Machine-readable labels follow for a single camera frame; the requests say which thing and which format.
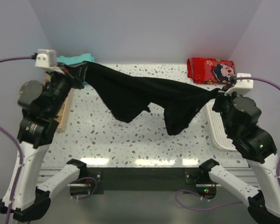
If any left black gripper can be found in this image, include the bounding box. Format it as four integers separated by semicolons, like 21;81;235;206
49;61;89;116

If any black t shirt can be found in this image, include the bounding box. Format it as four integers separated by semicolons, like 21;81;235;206
84;62;221;136

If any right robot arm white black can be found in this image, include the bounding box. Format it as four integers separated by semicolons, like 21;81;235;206
198;87;280;224

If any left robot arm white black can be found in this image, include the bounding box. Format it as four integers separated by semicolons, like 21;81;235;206
0;62;88;223

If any folded teal t shirt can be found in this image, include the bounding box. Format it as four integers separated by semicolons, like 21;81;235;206
57;53;95;65

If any red cartoon print cloth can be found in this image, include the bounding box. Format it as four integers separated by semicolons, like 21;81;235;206
187;57;235;85

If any red black rolled sock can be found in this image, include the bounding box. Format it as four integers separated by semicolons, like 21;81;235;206
44;81;51;91

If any wooden compartment organizer box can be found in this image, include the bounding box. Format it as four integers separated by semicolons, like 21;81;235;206
55;89;73;132

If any white perforated plastic basket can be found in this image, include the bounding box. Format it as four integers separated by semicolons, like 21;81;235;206
205;99;236;151

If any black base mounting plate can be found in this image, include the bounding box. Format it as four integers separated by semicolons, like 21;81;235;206
70;168;217;199

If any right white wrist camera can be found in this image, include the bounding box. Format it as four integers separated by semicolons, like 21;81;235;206
225;73;253;96

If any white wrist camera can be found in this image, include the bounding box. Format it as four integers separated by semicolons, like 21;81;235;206
35;49;59;71
225;73;253;96

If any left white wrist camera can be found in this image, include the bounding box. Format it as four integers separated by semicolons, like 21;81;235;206
35;49;59;71

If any aluminium rail frame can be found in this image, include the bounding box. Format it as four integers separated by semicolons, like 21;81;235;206
37;163;275;224

